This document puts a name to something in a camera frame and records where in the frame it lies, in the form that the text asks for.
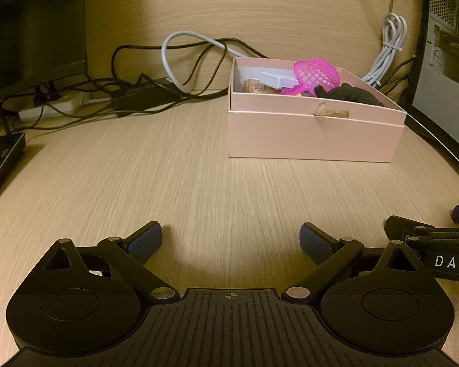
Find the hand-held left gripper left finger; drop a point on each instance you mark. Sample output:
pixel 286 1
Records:
pixel 147 239

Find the glass-sided computer case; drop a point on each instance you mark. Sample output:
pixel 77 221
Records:
pixel 443 76

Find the pink cardboard box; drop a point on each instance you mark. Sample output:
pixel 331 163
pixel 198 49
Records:
pixel 310 137

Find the black monitor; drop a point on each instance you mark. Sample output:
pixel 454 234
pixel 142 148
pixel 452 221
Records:
pixel 30 26

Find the black power brick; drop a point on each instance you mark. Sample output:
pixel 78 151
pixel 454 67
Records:
pixel 137 93

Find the white power adapter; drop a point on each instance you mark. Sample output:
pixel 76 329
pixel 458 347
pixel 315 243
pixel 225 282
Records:
pixel 275 78

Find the black keyboard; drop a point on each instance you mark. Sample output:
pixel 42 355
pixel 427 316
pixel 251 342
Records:
pixel 0 160

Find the white power strip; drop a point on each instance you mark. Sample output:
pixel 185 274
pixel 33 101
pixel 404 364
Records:
pixel 53 107

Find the bread bun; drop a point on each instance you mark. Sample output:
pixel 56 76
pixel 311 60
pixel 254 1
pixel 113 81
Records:
pixel 252 86

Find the pink plastic strainer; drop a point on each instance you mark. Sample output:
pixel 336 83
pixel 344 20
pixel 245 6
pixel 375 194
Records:
pixel 317 72

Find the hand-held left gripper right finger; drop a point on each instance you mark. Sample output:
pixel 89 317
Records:
pixel 315 242

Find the black plush toy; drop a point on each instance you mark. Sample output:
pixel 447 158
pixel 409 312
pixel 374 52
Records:
pixel 348 93

